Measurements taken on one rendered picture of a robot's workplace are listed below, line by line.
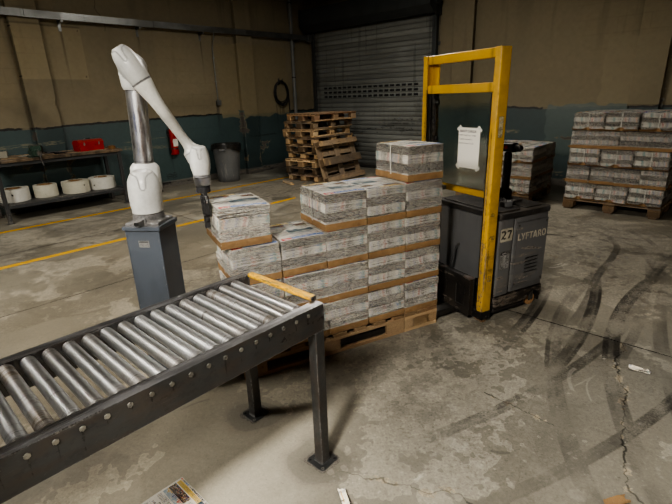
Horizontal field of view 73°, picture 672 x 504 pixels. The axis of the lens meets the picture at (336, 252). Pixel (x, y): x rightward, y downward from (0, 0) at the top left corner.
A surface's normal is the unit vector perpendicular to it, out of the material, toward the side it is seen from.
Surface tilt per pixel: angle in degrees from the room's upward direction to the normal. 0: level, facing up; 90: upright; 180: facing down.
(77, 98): 90
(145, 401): 90
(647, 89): 90
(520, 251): 90
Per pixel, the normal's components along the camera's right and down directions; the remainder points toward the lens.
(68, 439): 0.73, 0.20
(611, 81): -0.68, 0.26
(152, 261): -0.11, 0.33
